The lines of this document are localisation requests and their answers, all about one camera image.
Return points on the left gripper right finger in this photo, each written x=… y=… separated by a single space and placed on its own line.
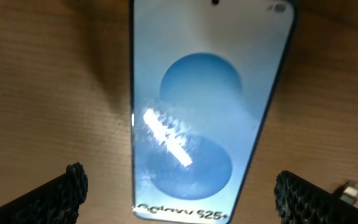
x=298 y=201

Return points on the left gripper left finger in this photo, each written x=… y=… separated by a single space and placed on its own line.
x=57 y=201

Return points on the blue Galaxy smartphone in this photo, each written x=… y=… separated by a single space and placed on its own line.
x=203 y=74

